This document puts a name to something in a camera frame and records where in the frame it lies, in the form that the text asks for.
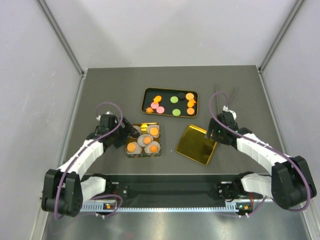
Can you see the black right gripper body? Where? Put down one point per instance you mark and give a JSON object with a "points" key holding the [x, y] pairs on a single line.
{"points": [[218, 135]]}

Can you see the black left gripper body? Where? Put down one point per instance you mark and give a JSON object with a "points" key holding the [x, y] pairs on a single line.
{"points": [[122, 134]]}

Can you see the orange round cookie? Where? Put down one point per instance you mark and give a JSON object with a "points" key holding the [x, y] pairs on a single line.
{"points": [[190, 111], [131, 147], [189, 96], [154, 131]]}

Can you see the gold square tin lid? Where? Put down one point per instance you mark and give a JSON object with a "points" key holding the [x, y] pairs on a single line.
{"points": [[195, 146]]}

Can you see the orange flower cookie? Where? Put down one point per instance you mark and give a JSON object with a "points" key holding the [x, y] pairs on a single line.
{"points": [[147, 140]]}

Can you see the gold square cookie tin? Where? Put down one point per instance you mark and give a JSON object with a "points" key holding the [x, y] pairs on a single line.
{"points": [[143, 127]]}

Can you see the orange spiky cookie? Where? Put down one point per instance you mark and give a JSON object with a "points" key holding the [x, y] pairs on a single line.
{"points": [[153, 149]]}

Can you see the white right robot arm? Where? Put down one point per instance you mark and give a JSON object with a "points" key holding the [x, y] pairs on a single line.
{"points": [[289, 181]]}

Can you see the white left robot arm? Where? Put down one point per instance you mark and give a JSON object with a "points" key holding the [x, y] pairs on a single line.
{"points": [[64, 190]]}

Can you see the white paper cup top left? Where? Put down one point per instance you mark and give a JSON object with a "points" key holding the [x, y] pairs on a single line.
{"points": [[137, 131]]}

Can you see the white paper cup bottom left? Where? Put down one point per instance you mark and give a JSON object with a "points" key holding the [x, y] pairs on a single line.
{"points": [[138, 149]]}

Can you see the white paper cup centre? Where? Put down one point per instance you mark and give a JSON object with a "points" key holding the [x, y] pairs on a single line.
{"points": [[140, 140]]}

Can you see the white paper cup bottom right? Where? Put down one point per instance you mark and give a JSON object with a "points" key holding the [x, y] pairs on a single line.
{"points": [[146, 148]]}

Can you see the orange bird cookie right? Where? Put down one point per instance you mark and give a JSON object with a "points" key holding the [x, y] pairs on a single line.
{"points": [[191, 103]]}

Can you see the orange bird cookie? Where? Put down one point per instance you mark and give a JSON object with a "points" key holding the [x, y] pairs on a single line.
{"points": [[157, 99], [191, 103]]}

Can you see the orange star cookie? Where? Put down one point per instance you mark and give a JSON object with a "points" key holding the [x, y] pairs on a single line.
{"points": [[149, 110]]}

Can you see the green round cookie lower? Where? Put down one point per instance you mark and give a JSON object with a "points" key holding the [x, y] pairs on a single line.
{"points": [[176, 112]]}

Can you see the green round cookie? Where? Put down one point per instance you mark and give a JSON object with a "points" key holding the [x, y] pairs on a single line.
{"points": [[174, 99], [176, 112]]}

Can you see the black round cookie on tray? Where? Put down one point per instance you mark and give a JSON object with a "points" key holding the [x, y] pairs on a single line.
{"points": [[181, 96]]}

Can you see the pink round cookie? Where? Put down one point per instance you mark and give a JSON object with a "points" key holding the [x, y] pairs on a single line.
{"points": [[160, 109], [154, 105]]}

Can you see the green round cookie upper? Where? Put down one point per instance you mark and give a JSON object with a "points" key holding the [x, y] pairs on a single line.
{"points": [[174, 99]]}

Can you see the orange bird cookie left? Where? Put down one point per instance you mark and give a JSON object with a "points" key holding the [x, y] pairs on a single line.
{"points": [[157, 99]]}

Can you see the black rectangular tray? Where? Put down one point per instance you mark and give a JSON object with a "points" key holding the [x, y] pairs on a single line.
{"points": [[166, 93]]}

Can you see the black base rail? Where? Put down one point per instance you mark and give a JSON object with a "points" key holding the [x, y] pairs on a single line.
{"points": [[175, 190]]}

